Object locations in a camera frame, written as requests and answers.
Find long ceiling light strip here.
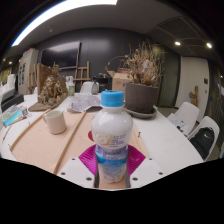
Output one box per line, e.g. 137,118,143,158
11,0,118,48

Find dry plant in grey pot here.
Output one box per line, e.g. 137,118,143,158
124,39,164,114

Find green-labelled spray bottle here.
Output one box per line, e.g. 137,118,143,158
67,75,76,97

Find white ceramic mug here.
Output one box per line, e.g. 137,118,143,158
42,109,68,135

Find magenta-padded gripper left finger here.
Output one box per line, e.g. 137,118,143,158
57,143,101,189

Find blue-capped plastic drink bottle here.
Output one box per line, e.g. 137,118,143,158
90,89,134,184

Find colourful painted picture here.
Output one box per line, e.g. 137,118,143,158
1,104,31,128

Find brown cardboard box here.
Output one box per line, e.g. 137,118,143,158
106,68,134,93

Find flat round red coaster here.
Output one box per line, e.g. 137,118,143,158
87,129,96,143

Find wooden easel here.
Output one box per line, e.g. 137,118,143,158
73,60,92,91

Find white cabinet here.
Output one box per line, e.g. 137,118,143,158
17,48,40,95

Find white chair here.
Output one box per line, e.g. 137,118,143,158
79,81,94,94
186,115,221,162
166,101,200,134

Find wooden figure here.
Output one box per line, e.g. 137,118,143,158
188,85,200,108

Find grey round plant saucer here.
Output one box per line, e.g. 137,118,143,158
123,105,158,120

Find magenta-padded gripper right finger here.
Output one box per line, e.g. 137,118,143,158
124,143,165,189

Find black flat boxes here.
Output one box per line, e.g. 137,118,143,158
0,88,25,113

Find golden sculpture on wooden base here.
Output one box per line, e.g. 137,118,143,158
28,63,69,113

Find black wall screen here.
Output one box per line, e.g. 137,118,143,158
39,40,82,71

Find black backpack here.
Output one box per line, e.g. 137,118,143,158
189,126,215,160

